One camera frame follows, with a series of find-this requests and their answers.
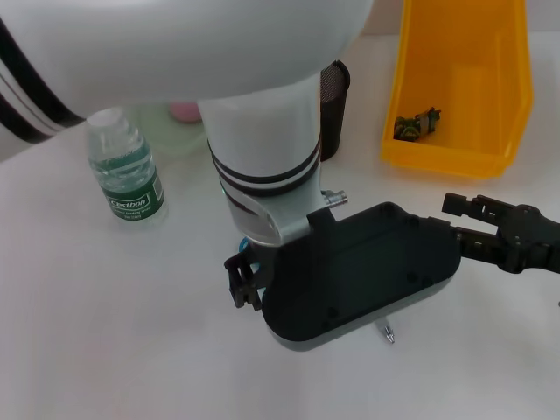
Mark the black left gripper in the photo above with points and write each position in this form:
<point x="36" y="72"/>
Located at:
<point x="262" y="271"/>

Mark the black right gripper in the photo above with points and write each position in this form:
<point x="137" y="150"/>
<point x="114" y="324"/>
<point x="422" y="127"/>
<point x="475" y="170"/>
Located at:
<point x="529" y="245"/>

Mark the blue scissors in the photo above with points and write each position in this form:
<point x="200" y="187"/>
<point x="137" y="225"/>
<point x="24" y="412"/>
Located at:
<point x="242" y="245"/>

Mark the green plastic wrapper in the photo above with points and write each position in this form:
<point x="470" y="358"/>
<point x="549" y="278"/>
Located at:
<point x="413" y="127"/>

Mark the green label water bottle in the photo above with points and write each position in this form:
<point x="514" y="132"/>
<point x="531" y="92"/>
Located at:
<point x="131" y="205"/>

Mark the pink peach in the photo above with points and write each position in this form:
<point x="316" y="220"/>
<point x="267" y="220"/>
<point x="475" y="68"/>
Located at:
<point x="184" y="111"/>

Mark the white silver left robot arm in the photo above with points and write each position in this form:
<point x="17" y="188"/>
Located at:
<point x="197" y="48"/>

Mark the silver ballpoint pen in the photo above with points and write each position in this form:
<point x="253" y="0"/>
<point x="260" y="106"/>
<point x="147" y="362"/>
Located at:
<point x="388" y="334"/>

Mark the green glass fruit plate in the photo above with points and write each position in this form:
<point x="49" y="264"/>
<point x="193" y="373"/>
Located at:
<point x="175" y="135"/>

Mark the black mesh pen holder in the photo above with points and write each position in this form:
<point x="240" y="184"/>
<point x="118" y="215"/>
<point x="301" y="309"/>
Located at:
<point x="334" y="114"/>

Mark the yellow plastic bin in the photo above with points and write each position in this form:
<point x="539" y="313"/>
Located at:
<point x="464" y="79"/>

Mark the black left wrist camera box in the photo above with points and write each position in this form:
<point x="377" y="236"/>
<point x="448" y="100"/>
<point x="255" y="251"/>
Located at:
<point x="359" y="280"/>

